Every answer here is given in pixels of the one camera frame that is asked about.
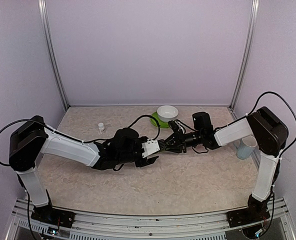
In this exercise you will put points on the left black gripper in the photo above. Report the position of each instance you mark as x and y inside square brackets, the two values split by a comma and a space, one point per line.
[146, 162]

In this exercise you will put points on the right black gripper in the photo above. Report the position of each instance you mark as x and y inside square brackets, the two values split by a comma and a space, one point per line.
[180, 141]

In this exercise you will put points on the small white pill bottle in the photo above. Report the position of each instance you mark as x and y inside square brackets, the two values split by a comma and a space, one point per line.
[101, 127]

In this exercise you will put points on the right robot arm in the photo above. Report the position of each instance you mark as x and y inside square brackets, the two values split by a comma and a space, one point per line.
[261, 130]

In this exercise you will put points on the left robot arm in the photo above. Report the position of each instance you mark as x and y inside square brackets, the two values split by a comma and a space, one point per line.
[34, 139]

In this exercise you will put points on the green plate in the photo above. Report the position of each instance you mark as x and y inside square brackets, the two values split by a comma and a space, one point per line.
[158, 122]

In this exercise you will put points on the white ceramic bowl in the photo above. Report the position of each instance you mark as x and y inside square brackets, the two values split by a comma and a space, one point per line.
[167, 108]

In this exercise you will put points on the light blue mug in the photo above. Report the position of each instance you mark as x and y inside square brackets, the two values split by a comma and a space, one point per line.
[245, 147]

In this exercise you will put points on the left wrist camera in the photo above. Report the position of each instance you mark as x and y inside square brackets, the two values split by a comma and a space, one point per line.
[151, 147]

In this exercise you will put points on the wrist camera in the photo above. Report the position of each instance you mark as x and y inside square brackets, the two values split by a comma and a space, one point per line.
[151, 147]
[176, 127]

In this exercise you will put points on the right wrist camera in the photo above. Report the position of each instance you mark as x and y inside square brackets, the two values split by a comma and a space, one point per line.
[176, 127]

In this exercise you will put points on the front aluminium rail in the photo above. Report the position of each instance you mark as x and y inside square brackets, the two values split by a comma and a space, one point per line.
[211, 225]

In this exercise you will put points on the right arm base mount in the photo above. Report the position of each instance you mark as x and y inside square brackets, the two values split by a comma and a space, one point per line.
[248, 215]

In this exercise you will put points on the right aluminium frame post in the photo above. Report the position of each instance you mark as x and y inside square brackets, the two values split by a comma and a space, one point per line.
[246, 53]

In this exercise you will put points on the aluminium frame post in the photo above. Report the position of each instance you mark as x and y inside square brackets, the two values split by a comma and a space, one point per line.
[246, 53]
[42, 5]

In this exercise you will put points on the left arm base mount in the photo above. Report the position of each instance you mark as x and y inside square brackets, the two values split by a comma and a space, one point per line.
[54, 216]

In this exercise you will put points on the left aluminium frame post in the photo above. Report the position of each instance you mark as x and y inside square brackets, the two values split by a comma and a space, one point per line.
[42, 5]

